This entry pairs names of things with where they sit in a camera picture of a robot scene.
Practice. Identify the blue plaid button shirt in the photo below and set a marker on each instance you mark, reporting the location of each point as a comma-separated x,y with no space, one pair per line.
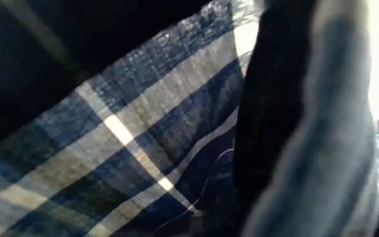
143,148

